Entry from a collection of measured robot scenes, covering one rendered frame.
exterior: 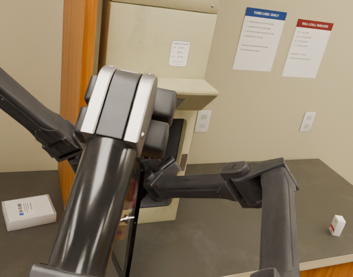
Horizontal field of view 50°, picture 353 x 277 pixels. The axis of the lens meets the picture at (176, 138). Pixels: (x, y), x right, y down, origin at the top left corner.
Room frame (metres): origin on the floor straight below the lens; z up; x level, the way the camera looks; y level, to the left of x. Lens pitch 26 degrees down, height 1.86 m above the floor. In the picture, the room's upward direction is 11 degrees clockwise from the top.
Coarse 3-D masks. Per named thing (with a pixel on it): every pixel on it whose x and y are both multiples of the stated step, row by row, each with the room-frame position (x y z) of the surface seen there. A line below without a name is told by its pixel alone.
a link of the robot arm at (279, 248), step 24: (264, 168) 0.71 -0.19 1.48; (288, 168) 0.71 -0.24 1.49; (240, 192) 0.73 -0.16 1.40; (264, 192) 0.65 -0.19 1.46; (288, 192) 0.63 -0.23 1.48; (264, 216) 0.58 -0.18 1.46; (288, 216) 0.56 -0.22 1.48; (264, 240) 0.51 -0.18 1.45; (288, 240) 0.49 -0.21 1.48; (264, 264) 0.46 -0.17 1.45; (288, 264) 0.44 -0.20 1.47
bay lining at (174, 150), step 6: (174, 120) 1.25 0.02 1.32; (180, 120) 1.21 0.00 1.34; (174, 126) 1.24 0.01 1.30; (180, 126) 1.20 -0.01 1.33; (174, 132) 1.24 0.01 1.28; (180, 132) 1.20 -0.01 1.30; (168, 138) 1.28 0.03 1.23; (174, 138) 1.23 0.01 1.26; (168, 144) 1.27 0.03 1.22; (174, 144) 1.22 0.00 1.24; (168, 150) 1.26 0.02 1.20; (174, 150) 1.21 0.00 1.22; (168, 156) 1.25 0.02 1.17; (174, 156) 1.20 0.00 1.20
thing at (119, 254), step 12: (132, 180) 0.81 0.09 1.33; (132, 192) 0.80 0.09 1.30; (132, 204) 0.79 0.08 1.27; (132, 216) 0.79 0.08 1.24; (120, 228) 0.84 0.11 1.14; (132, 228) 0.78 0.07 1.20; (120, 240) 0.83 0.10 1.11; (132, 240) 0.78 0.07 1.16; (120, 252) 0.82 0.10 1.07; (120, 264) 0.81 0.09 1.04; (120, 276) 0.80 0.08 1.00
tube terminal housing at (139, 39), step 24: (120, 24) 1.06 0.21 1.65; (144, 24) 1.09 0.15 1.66; (168, 24) 1.12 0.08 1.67; (192, 24) 1.15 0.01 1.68; (120, 48) 1.07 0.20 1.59; (144, 48) 1.10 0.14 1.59; (168, 48) 1.13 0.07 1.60; (192, 48) 1.16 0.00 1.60; (144, 72) 1.10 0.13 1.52; (168, 72) 1.13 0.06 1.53; (192, 72) 1.17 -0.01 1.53; (192, 120) 1.18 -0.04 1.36; (144, 216) 1.13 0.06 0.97; (168, 216) 1.17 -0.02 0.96
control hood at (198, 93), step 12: (168, 84) 1.07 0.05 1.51; (180, 84) 1.09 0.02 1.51; (192, 84) 1.11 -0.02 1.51; (204, 84) 1.13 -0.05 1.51; (180, 96) 1.04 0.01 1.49; (192, 96) 1.06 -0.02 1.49; (204, 96) 1.07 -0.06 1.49; (216, 96) 1.08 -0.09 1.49; (180, 108) 1.12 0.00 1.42; (192, 108) 1.13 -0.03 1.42
